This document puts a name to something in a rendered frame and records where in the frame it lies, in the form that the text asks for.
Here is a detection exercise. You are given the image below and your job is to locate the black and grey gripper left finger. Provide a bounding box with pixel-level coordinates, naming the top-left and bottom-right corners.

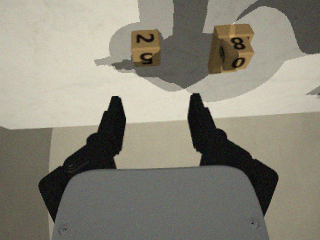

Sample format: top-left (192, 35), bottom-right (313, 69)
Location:
top-left (38, 96), bottom-right (126, 223)

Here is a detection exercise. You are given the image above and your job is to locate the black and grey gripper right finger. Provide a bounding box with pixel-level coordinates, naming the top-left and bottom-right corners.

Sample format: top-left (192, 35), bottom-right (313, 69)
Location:
top-left (187, 93), bottom-right (279, 216)

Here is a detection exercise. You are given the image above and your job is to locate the brown wooden digit cube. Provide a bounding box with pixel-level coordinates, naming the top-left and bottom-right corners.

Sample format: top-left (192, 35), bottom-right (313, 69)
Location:
top-left (218, 37), bottom-right (254, 71)
top-left (131, 30), bottom-right (161, 67)

